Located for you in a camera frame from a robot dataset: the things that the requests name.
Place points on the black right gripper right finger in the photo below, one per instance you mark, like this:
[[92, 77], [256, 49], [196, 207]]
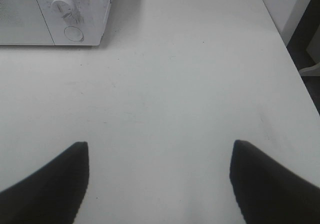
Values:
[[267, 192]]

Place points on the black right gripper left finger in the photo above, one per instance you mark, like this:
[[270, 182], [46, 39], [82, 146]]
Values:
[[52, 194]]

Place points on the round door release button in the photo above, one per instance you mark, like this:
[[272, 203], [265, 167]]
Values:
[[73, 34]]

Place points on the white microwave door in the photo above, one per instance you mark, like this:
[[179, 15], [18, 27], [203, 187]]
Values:
[[22, 23]]

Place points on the white microwave knob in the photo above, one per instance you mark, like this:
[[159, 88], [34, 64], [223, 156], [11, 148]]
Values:
[[68, 11]]

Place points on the white microwave oven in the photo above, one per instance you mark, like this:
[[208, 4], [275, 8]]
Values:
[[95, 15]]

